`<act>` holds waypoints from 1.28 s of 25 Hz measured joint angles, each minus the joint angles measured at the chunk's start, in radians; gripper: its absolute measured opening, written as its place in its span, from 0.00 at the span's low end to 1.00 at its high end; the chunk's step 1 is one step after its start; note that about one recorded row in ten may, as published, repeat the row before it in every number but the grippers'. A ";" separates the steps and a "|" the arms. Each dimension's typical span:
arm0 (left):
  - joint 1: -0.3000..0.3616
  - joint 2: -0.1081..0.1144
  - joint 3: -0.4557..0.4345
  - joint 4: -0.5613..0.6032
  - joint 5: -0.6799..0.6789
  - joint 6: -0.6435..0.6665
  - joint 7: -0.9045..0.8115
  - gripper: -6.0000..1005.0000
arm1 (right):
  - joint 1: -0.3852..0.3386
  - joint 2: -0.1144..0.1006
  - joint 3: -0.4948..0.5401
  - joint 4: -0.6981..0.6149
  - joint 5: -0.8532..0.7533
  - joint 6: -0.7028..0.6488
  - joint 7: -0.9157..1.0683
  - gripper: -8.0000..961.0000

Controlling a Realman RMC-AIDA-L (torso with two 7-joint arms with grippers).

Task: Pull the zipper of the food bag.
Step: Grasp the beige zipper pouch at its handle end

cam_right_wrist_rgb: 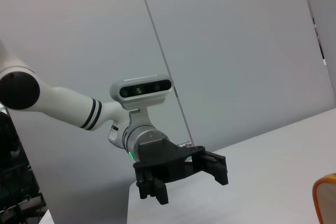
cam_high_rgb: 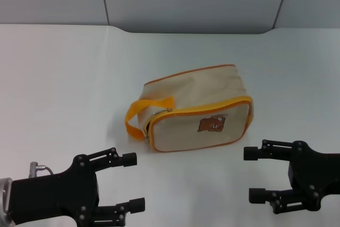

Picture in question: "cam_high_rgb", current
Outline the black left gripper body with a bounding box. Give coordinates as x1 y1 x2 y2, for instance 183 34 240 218
12 154 100 227

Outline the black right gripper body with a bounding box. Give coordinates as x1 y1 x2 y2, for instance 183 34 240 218
288 140 340 213

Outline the beige food bag orange trim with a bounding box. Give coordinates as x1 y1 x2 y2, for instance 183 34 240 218
125 64 253 154

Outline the left gripper cable connector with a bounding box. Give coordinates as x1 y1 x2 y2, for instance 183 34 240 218
29 161 54 178

